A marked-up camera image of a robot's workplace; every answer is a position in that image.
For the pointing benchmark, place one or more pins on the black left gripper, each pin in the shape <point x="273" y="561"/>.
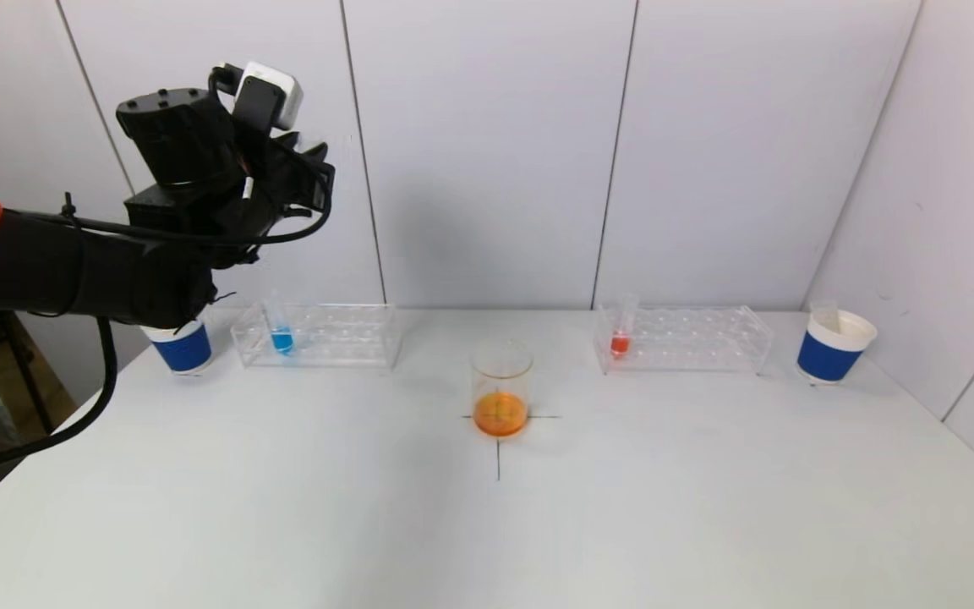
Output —
<point x="315" y="172"/>

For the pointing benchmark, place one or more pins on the black chair base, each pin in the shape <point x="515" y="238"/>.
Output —
<point x="26" y="372"/>

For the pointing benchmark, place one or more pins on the test tube with yellow pigment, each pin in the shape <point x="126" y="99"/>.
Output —
<point x="823" y="317"/>

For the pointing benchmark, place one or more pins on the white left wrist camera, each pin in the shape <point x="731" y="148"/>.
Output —
<point x="271" y="93"/>

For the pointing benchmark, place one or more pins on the test tube with blue pigment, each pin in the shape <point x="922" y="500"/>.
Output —
<point x="281" y="340"/>

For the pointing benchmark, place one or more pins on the clear glass beaker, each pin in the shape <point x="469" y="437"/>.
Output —
<point x="500" y="413"/>

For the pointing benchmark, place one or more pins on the blue and white paper cup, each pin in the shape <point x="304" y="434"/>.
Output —
<point x="184" y="348"/>
<point x="829" y="359"/>

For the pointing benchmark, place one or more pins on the clear acrylic test tube rack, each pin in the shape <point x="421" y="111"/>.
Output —
<point x="326" y="338"/>
<point x="698" y="342"/>

